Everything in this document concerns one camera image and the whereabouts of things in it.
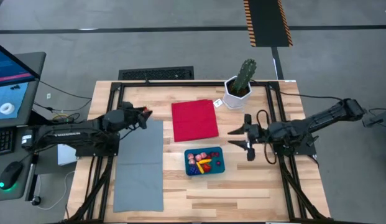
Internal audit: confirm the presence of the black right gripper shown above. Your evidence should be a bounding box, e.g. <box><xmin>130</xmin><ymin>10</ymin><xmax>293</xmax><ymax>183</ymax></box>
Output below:
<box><xmin>227</xmin><ymin>113</ymin><xmax>272</xmax><ymax>162</ymax></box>

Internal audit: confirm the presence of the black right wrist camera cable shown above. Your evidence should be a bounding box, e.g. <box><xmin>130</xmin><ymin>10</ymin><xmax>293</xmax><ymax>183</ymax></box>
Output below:
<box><xmin>256</xmin><ymin>109</ymin><xmax>277</xmax><ymax>165</ymax></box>

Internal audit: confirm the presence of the black floor stand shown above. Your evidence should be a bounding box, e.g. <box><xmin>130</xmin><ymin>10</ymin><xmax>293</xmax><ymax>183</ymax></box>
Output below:
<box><xmin>362</xmin><ymin>108</ymin><xmax>386</xmax><ymax>128</ymax></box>

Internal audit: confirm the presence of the red cloth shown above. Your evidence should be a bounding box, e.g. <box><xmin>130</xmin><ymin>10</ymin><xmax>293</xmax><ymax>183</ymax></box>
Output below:
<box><xmin>171</xmin><ymin>99</ymin><xmax>219</xmax><ymax>142</ymax></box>

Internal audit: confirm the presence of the dark grey side desk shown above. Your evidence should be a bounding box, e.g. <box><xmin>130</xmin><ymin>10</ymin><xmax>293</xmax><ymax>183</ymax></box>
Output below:
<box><xmin>0</xmin><ymin>51</ymin><xmax>47</xmax><ymax>202</ymax></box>

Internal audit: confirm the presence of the grey cloth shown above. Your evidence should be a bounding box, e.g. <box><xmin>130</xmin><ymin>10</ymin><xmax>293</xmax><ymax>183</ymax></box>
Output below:
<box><xmin>113</xmin><ymin>119</ymin><xmax>165</xmax><ymax>213</ymax></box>

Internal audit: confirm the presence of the black computer mouse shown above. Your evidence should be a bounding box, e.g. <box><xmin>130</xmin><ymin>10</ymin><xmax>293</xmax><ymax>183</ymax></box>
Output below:
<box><xmin>0</xmin><ymin>161</ymin><xmax>23</xmax><ymax>191</ymax></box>

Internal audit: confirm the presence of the black hazard striped floor mat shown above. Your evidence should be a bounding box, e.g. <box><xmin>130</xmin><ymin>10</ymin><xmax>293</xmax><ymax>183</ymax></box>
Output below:
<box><xmin>243</xmin><ymin>0</ymin><xmax>294</xmax><ymax>48</ymax></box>

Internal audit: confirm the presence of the teal plastic container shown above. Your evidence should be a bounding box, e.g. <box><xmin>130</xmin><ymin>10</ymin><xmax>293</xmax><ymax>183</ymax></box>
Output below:
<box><xmin>183</xmin><ymin>146</ymin><xmax>226</xmax><ymax>177</ymax></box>

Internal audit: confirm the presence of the black keyboard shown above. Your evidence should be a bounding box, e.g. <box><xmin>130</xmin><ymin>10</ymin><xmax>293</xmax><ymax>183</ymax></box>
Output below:
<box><xmin>0</xmin><ymin>126</ymin><xmax>17</xmax><ymax>157</ymax></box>

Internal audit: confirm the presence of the white box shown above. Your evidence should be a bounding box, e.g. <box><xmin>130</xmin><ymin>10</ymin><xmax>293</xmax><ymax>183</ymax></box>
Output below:
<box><xmin>57</xmin><ymin>143</ymin><xmax>78</xmax><ymax>166</ymax></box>

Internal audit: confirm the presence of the black aluminium table frame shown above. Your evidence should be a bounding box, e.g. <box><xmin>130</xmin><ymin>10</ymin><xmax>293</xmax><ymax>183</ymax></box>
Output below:
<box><xmin>64</xmin><ymin>80</ymin><xmax>332</xmax><ymax>224</ymax></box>

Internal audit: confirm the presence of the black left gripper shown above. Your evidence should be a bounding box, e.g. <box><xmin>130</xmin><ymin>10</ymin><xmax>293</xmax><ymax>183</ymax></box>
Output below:
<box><xmin>117</xmin><ymin>101</ymin><xmax>154</xmax><ymax>130</ymax></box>

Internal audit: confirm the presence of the green cactus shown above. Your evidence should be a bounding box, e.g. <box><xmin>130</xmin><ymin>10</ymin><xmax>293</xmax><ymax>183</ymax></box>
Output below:
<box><xmin>232</xmin><ymin>58</ymin><xmax>257</xmax><ymax>93</ymax></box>

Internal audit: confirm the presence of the computer monitor with blue screen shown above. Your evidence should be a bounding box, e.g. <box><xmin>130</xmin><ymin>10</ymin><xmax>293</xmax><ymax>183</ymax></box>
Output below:
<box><xmin>0</xmin><ymin>40</ymin><xmax>42</xmax><ymax>121</ymax></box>

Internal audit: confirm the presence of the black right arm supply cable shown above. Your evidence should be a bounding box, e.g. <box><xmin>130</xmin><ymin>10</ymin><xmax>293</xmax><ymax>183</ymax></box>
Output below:
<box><xmin>250</xmin><ymin>77</ymin><xmax>344</xmax><ymax>101</ymax></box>

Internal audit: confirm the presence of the black and silver pole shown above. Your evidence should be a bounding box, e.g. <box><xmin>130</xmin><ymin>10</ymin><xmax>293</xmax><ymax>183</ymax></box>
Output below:
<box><xmin>24</xmin><ymin>154</ymin><xmax>44</xmax><ymax>207</ymax></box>

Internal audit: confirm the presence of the white hexagonal plant pot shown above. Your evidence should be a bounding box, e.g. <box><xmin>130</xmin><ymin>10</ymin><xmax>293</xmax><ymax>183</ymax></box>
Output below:
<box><xmin>222</xmin><ymin>75</ymin><xmax>252</xmax><ymax>110</ymax></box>

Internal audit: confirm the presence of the black monitor cable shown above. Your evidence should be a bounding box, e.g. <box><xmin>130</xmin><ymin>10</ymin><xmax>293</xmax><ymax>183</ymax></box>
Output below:
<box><xmin>35</xmin><ymin>78</ymin><xmax>93</xmax><ymax>101</ymax></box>

